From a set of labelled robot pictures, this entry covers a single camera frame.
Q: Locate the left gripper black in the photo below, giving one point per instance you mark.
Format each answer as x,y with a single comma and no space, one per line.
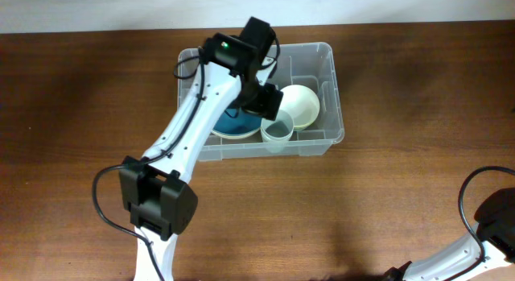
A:
269,105

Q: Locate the grey cup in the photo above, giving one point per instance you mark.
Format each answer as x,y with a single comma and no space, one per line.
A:
281,126

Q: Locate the white small bowl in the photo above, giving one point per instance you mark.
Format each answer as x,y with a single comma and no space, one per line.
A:
301,103

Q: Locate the blue plate bowl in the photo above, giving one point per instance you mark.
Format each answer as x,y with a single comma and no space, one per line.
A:
234,121

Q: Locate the cream white cup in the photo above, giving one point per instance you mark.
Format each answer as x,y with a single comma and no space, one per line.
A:
281,142

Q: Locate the beige plate bowl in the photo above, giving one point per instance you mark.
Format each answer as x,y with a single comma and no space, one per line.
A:
235,136

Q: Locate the yellow small bowl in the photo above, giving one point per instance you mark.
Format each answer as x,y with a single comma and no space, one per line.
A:
303,126

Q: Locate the mint green cup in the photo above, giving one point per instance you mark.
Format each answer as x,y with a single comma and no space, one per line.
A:
275,148

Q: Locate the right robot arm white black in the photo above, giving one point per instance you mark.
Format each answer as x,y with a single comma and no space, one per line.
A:
461,260

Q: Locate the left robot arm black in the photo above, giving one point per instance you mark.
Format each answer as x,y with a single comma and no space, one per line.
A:
231,73

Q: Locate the clear plastic storage container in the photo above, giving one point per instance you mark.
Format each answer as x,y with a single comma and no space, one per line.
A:
309,64

